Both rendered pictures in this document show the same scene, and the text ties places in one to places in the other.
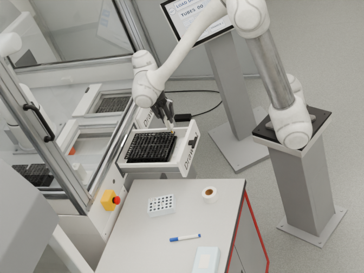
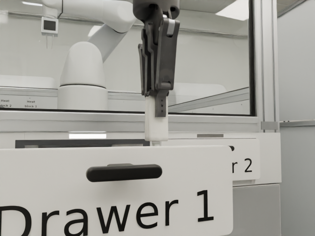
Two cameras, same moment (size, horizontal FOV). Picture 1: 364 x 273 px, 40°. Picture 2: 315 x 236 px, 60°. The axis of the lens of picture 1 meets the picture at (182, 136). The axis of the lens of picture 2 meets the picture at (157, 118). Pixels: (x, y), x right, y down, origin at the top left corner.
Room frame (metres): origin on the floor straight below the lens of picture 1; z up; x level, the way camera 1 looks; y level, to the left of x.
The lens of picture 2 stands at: (1.63, -0.24, 0.94)
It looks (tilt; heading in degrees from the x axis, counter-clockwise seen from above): 3 degrees up; 40
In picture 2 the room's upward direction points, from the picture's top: straight up
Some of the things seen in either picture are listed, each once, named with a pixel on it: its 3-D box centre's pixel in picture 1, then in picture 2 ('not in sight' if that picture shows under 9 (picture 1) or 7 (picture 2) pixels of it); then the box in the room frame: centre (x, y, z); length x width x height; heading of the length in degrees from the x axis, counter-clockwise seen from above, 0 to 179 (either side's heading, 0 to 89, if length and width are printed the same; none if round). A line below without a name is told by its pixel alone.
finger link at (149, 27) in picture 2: (165, 109); (159, 59); (1.95, 0.02, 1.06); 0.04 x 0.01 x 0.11; 150
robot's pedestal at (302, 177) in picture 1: (302, 176); not in sight; (1.83, -0.52, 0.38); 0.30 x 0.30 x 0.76; 34
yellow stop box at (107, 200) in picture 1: (110, 200); not in sight; (1.70, 0.42, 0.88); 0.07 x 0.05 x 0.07; 150
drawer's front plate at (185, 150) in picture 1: (188, 147); (117, 196); (1.84, -0.01, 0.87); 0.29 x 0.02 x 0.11; 150
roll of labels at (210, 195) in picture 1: (210, 195); not in sight; (1.58, -0.02, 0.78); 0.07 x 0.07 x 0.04
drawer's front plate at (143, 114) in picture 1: (148, 108); (212, 160); (2.27, 0.11, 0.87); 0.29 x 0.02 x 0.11; 150
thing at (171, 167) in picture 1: (150, 150); not in sight; (1.94, 0.17, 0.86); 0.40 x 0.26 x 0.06; 60
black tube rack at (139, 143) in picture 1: (151, 149); not in sight; (1.94, 0.16, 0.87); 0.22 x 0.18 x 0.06; 60
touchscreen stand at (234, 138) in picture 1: (233, 84); not in sight; (2.68, -0.44, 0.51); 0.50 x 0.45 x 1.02; 6
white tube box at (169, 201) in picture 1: (161, 205); not in sight; (1.64, 0.21, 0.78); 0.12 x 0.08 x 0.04; 74
